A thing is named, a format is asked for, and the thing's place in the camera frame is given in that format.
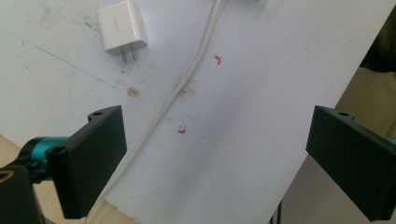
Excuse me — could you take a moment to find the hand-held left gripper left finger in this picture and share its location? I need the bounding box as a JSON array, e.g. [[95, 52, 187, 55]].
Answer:
[[45, 105, 128, 220]]

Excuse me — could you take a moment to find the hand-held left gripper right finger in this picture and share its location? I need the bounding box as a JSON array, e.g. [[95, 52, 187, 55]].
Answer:
[[305, 105, 396, 222]]

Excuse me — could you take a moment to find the white plug charger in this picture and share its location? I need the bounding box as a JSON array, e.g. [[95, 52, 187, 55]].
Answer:
[[95, 0, 149, 63]]

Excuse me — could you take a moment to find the white cable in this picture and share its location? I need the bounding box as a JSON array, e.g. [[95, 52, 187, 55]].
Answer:
[[78, 0, 226, 224]]

